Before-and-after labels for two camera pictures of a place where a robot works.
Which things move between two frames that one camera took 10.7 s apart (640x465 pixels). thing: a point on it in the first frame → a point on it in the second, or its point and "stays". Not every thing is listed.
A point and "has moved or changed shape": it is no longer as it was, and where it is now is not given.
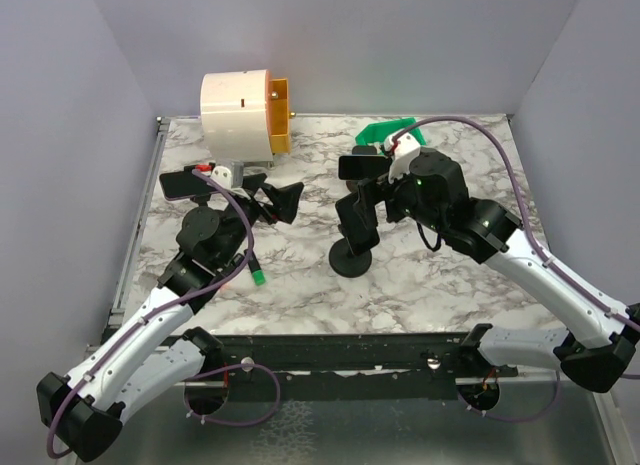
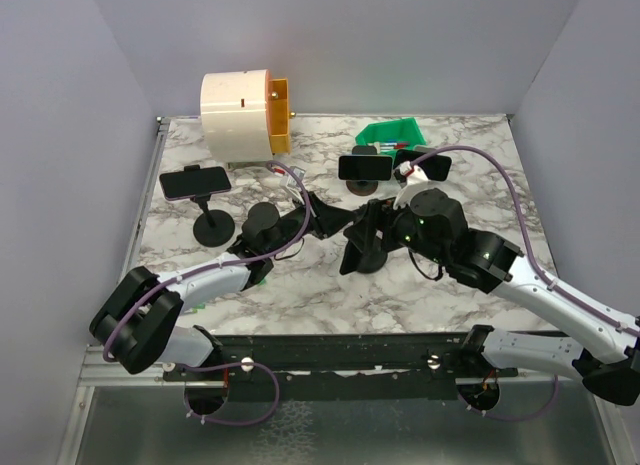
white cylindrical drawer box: [236, 112] stays
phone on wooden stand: [360, 167] stays
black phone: [359, 236] has moved or changed shape
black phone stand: [343, 261] → [372, 262]
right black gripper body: [399, 197] → [389, 218]
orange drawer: [277, 92] stays
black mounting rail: [350, 367] stays
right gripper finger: [366, 208] → [367, 229]
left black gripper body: [247, 206] → [313, 224]
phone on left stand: [184, 184] stays
